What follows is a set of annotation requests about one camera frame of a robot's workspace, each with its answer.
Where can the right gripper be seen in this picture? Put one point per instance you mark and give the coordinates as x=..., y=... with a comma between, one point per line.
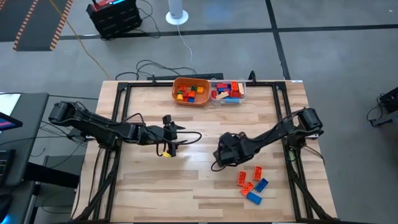
x=231, y=155

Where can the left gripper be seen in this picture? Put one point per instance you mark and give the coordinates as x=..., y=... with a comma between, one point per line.
x=155, y=135

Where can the long orange studded brick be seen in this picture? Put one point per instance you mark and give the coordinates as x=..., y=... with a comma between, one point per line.
x=247, y=188
x=234, y=86
x=257, y=173
x=241, y=179

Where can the small blue block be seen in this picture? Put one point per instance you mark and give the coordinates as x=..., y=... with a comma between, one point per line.
x=191, y=99

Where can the small yellow block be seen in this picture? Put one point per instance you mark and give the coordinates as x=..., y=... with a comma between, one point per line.
x=180, y=97

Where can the small red arched block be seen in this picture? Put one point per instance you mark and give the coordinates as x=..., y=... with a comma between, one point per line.
x=186, y=94

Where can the long blue studded brick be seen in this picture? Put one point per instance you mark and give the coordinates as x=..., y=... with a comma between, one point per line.
x=260, y=184
x=254, y=198

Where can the green studded brick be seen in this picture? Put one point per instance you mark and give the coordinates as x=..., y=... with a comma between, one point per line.
x=194, y=88

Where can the small yellow-orange block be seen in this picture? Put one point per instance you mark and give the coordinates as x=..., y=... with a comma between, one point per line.
x=200, y=90

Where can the red rounded block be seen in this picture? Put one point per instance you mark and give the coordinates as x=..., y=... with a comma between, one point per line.
x=214, y=94

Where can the long light blue block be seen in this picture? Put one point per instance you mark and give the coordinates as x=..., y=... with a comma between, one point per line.
x=232, y=100

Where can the wooden plank block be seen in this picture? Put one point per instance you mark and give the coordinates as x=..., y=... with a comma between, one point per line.
x=222, y=95
x=241, y=88

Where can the wide red block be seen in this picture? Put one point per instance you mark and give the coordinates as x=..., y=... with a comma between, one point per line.
x=235, y=94

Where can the long red block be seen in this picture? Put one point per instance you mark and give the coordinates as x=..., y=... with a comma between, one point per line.
x=222, y=85

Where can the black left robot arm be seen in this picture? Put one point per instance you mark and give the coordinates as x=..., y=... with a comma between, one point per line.
x=93, y=124

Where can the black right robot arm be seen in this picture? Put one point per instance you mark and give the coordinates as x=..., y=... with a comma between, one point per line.
x=273, y=133

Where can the yellow tape tag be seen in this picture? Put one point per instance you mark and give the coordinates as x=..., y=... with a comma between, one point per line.
x=167, y=154

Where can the orange plastic bin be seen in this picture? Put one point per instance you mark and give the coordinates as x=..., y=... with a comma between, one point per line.
x=203, y=99

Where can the clear plastic bin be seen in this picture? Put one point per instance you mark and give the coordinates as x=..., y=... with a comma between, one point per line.
x=244, y=99

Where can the white round stand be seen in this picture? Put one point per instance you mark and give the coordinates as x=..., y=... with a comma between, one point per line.
x=177, y=18

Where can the black crate with red top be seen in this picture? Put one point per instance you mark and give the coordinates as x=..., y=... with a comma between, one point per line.
x=115, y=18

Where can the dark grey desk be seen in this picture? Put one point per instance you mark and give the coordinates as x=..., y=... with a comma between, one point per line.
x=28, y=124

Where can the tablet with lit screen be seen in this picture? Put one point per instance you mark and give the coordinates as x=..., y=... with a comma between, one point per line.
x=9, y=123

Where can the black orange-striped floor mat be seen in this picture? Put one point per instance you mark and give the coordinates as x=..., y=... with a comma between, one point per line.
x=43, y=25

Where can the white lit screen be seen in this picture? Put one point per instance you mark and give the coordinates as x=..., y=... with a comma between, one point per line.
x=7, y=103

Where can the black keyboard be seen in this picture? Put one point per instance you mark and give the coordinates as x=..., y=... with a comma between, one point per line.
x=6, y=168

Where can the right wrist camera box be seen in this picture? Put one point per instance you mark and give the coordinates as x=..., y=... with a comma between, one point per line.
x=229, y=139

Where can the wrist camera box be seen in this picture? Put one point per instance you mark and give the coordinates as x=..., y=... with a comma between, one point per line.
x=229, y=139
x=167, y=119

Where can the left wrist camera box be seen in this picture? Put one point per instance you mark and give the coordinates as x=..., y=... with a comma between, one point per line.
x=167, y=119

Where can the black aluminium table frame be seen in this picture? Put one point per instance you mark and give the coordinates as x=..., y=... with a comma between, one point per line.
x=149, y=84

